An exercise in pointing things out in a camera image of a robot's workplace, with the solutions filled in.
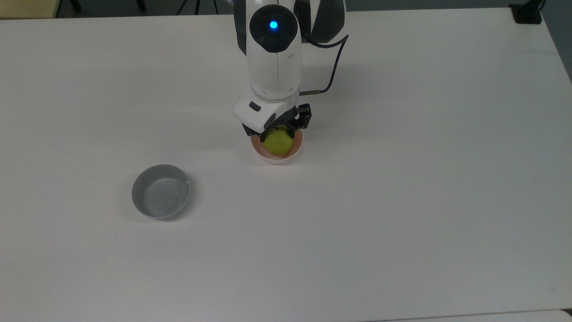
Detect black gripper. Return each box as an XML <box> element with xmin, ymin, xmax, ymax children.
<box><xmin>242</xmin><ymin>103</ymin><xmax>312</xmax><ymax>139</ymax></box>

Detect yellow-green ball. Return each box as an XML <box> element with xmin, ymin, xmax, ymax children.
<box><xmin>263</xmin><ymin>126</ymin><xmax>294</xmax><ymax>157</ymax></box>

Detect pink bowl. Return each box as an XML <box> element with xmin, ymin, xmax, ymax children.
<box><xmin>250</xmin><ymin>128</ymin><xmax>304</xmax><ymax>165</ymax></box>

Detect grey bowl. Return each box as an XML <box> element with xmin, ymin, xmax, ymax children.
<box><xmin>131</xmin><ymin>164</ymin><xmax>191</xmax><ymax>220</ymax></box>

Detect black tripod legs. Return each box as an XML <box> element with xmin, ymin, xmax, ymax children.
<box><xmin>176</xmin><ymin>0</ymin><xmax>220</xmax><ymax>16</ymax></box>

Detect wooden furniture piece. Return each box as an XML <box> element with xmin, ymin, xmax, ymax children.
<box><xmin>0</xmin><ymin>0</ymin><xmax>62</xmax><ymax>20</ymax></box>

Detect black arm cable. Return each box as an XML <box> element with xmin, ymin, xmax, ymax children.
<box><xmin>299</xmin><ymin>33</ymin><xmax>350</xmax><ymax>97</ymax></box>

